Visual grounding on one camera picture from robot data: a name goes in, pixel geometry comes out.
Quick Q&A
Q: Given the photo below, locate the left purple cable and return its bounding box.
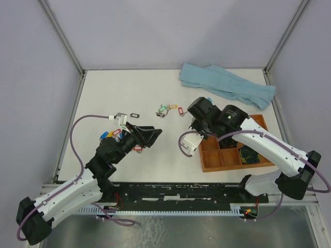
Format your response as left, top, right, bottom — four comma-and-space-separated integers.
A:
16, 114, 137, 241

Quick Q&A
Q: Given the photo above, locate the grey cable duct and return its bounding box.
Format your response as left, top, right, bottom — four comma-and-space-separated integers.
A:
49, 203, 245, 216

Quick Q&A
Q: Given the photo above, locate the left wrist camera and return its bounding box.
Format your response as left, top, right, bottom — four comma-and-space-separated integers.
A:
114, 113, 129, 132

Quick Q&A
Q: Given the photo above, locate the rolled orange-dotted tie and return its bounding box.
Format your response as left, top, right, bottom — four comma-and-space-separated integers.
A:
219, 137, 238, 149

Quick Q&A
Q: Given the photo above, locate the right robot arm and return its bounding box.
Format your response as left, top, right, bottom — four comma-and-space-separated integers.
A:
180, 97, 321, 202

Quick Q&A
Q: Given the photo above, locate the wooden compartment tray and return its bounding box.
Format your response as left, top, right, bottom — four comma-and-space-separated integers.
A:
199, 114, 276, 174

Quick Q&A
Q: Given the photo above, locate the coloured tag key bunch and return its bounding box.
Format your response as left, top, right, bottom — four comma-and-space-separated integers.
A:
99, 129, 124, 142

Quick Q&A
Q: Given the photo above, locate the rolled blue-yellow tie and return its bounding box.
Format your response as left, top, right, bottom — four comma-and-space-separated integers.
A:
238, 145, 260, 164

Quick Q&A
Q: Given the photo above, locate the black tag key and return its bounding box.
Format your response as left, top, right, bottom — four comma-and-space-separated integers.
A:
130, 113, 140, 118

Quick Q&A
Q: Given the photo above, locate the green yellow tag key bunch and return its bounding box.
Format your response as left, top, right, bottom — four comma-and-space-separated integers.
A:
156, 104, 178, 118

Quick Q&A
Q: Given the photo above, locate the red tag key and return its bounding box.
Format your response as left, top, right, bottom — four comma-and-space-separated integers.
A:
133, 146, 143, 153
178, 107, 188, 117

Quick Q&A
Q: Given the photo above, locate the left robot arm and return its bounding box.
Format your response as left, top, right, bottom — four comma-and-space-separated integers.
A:
16, 123, 162, 245

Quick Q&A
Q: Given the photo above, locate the light blue cloth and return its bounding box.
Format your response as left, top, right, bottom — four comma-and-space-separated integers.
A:
179, 64, 276, 110

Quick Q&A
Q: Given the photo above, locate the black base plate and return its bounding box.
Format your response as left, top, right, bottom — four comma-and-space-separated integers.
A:
99, 182, 269, 211

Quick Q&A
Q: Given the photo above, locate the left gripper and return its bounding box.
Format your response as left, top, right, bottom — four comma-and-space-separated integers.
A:
113, 121, 162, 164

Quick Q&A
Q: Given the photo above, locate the purple cable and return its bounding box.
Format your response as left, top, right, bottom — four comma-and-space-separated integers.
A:
178, 130, 331, 222
16, 114, 137, 241

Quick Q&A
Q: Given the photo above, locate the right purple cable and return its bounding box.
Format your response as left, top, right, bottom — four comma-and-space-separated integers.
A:
178, 130, 331, 222

